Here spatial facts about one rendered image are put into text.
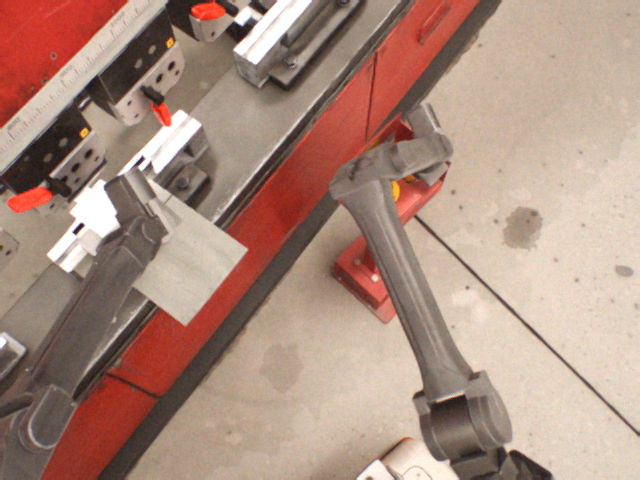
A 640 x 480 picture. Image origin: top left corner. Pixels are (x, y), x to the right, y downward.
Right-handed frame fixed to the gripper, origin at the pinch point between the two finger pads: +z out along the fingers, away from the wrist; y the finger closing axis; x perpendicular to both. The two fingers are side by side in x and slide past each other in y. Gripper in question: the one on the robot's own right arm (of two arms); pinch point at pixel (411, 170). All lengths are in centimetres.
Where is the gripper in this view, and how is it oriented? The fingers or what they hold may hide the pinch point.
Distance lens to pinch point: 162.1
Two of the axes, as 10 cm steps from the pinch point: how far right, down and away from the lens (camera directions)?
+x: -6.9, 7.0, -2.1
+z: -1.8, 1.2, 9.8
